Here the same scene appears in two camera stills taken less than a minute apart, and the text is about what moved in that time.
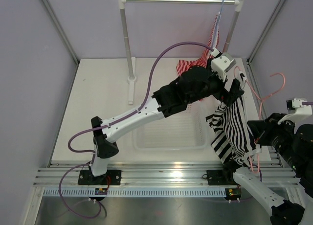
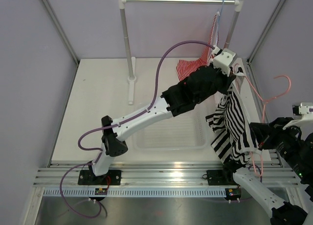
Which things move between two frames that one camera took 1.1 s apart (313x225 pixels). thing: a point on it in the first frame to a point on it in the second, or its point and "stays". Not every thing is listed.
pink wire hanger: x=262 y=101 to x=264 y=101
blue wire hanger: x=221 y=11 stays
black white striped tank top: x=234 y=141 stays
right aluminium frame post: x=267 y=26 stays
